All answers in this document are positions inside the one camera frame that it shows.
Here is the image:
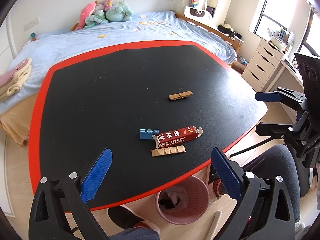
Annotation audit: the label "pink plush toy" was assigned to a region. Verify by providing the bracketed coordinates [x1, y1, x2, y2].
[73, 2, 97, 30]

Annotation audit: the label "wooden clothespin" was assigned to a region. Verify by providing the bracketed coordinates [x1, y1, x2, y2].
[169, 90, 193, 101]

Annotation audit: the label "green plush toy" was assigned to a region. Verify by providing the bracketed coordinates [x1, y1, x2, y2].
[84, 0, 133, 28]

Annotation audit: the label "white tote bag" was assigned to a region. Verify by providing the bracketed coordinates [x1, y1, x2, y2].
[184, 6, 212, 22]

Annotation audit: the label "small blue plastic block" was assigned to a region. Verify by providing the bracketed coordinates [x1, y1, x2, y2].
[140, 128, 159, 140]

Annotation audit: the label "tan wooden notched block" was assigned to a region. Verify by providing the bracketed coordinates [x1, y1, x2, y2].
[151, 145, 185, 157]

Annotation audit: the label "red paper carton box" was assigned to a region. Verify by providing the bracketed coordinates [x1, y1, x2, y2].
[152, 126, 203, 149]

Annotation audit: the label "folded pink beige towels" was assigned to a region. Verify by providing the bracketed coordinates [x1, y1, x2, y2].
[1, 58, 32, 102]

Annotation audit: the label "white drawer cabinet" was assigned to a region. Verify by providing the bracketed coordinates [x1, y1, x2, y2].
[242, 38, 284, 92]

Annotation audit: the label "pink ribbed trash bin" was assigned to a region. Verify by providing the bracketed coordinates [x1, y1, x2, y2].
[155, 176, 209, 225]

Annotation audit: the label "red table with black top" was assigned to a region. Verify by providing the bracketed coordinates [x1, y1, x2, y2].
[29, 40, 267, 210]

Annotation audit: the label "bed with blue sheet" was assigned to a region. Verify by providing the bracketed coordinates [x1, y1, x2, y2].
[1, 11, 238, 145]

